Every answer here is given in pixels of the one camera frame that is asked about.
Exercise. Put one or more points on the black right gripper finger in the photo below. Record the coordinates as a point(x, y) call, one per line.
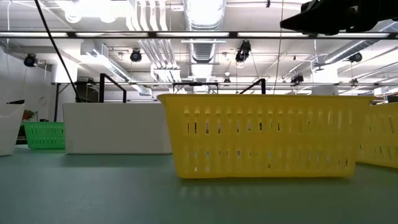
point(317, 18)

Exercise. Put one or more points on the green slotted plastic basket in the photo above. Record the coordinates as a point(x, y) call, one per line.
point(43, 135)

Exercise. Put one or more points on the wooden board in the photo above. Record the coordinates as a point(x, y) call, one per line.
point(101, 90)

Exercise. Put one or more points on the white plastic basket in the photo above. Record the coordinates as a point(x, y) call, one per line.
point(115, 127)
point(7, 130)

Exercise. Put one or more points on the green table mat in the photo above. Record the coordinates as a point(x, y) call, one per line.
point(93, 193)

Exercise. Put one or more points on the black ceiling spotlight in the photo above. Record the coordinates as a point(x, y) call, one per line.
point(297, 79)
point(243, 51)
point(355, 57)
point(136, 56)
point(30, 60)

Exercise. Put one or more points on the small green red plant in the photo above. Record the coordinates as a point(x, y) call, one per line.
point(28, 114)

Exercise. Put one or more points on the white room pillar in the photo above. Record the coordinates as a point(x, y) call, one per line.
point(325, 81)

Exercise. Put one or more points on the black background rig frame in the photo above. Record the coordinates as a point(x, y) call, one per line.
point(195, 84)

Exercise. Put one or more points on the yellow slotted plastic basket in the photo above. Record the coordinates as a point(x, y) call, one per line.
point(377, 141)
point(264, 141)

